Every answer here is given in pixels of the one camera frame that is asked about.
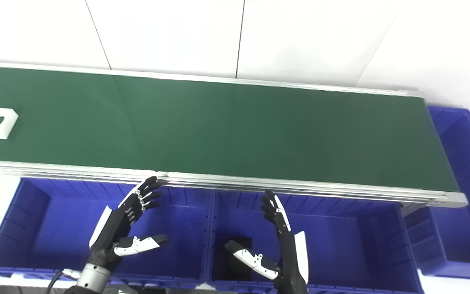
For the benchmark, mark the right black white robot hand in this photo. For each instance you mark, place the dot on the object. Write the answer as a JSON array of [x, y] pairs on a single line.
[[288, 257]]

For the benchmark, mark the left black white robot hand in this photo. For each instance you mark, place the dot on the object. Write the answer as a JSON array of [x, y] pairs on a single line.
[[112, 228]]

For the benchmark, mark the black part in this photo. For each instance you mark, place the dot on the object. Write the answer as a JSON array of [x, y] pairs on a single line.
[[239, 265]]

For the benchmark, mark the blue plastic bin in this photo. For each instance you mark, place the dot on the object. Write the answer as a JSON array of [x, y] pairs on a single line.
[[341, 245], [463, 228], [59, 228]]

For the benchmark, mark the green conveyor belt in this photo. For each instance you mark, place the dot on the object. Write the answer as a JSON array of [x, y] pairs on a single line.
[[218, 122]]

